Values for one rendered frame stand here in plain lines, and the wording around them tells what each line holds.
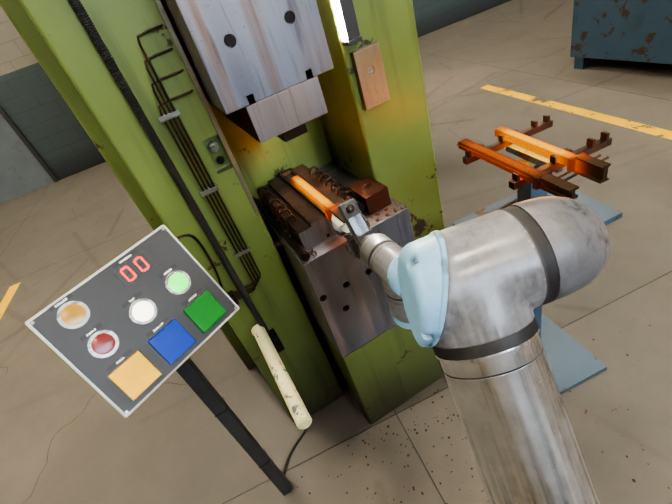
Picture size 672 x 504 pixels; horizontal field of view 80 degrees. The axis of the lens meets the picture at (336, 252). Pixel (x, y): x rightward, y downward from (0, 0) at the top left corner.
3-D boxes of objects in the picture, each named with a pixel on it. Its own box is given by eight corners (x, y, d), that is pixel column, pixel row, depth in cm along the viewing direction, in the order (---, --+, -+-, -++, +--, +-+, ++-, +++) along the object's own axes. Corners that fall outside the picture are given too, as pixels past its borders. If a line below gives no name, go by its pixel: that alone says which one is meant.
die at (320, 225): (360, 221, 126) (353, 198, 121) (305, 250, 122) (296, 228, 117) (308, 181, 159) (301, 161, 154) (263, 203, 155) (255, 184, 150)
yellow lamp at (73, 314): (90, 320, 84) (77, 306, 81) (68, 331, 83) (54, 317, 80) (91, 311, 86) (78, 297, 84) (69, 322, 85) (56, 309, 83)
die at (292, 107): (328, 112, 106) (317, 75, 100) (260, 143, 101) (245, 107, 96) (276, 92, 138) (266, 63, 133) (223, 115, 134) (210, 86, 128)
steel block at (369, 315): (428, 304, 151) (408, 207, 125) (342, 358, 142) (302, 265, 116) (356, 242, 195) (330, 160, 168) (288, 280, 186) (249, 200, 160)
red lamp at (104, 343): (120, 349, 85) (108, 336, 83) (98, 360, 84) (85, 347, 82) (120, 340, 88) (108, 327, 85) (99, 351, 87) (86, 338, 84)
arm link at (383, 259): (400, 307, 92) (391, 276, 86) (372, 280, 102) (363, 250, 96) (432, 287, 94) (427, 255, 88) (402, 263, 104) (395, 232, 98)
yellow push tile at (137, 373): (162, 373, 89) (138, 350, 88) (133, 401, 85) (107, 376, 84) (161, 373, 90) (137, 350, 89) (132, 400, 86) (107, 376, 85)
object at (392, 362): (442, 376, 178) (428, 305, 151) (371, 425, 170) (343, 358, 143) (377, 308, 222) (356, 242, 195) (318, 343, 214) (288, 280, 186)
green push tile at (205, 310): (227, 311, 100) (207, 289, 98) (205, 333, 96) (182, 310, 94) (225, 312, 101) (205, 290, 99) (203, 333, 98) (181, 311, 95)
